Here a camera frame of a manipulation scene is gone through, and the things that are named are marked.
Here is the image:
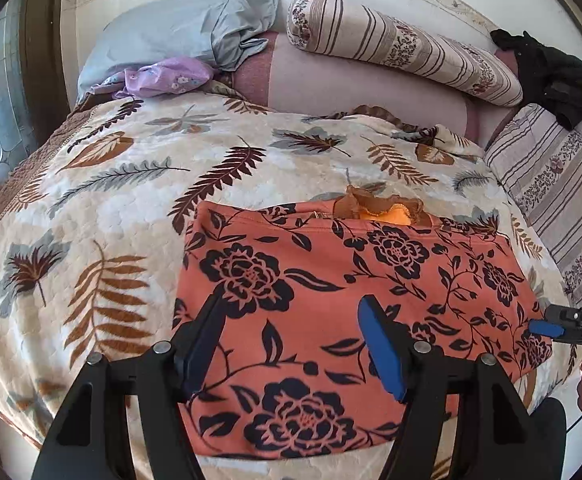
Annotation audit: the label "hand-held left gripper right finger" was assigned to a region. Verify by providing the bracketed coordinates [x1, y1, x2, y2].
[358, 294, 542, 480]

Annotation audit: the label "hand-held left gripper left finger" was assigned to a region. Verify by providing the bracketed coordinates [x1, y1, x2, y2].
[31, 287, 229, 480]

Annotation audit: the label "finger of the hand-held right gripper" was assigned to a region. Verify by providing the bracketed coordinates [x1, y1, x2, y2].
[544, 304, 582, 330]
[528, 319, 582, 346]

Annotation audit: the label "orange floral garment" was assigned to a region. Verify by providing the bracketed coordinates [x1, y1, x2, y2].
[171, 185, 554, 461]

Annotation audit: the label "black clothes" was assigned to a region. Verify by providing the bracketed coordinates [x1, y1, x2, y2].
[491, 29, 582, 132]

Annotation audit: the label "striped floral pillow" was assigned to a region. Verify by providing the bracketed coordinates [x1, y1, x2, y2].
[484, 104, 582, 307]

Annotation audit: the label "leaf print blanket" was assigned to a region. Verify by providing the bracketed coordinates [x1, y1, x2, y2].
[0, 95, 579, 480]

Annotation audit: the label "pink padded cushion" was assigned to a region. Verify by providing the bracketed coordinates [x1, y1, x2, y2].
[231, 30, 582, 161]

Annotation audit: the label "purple flowered cloth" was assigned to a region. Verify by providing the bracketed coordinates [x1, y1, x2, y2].
[113, 57, 215, 101]

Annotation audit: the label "rolled striped floral quilt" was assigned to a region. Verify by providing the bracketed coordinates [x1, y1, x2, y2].
[287, 0, 524, 108]

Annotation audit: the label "grey blue pillow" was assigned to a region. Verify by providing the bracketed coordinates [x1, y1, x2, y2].
[76, 0, 280, 107]

